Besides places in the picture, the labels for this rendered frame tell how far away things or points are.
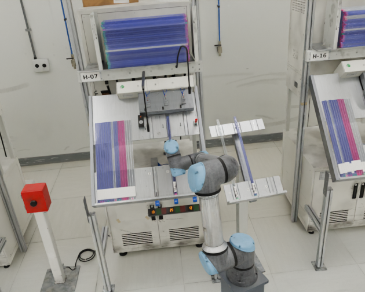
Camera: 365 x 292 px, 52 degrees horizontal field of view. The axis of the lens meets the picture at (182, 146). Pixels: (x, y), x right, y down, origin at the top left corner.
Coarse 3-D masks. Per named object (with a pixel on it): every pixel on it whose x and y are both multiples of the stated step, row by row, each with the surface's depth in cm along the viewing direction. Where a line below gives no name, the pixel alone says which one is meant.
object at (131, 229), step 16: (144, 144) 305; (160, 144) 303; (144, 160) 280; (160, 160) 279; (112, 208) 256; (128, 208) 257; (144, 208) 258; (112, 224) 262; (128, 224) 263; (144, 224) 264; (160, 224) 265; (176, 224) 266; (192, 224) 268; (112, 240) 268; (128, 240) 269; (144, 240) 271; (160, 240) 272; (176, 240) 273; (192, 240) 274
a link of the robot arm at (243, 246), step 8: (232, 240) 172; (240, 240) 172; (248, 240) 173; (232, 248) 170; (240, 248) 169; (248, 248) 169; (240, 256) 170; (248, 256) 171; (240, 264) 173; (248, 264) 173
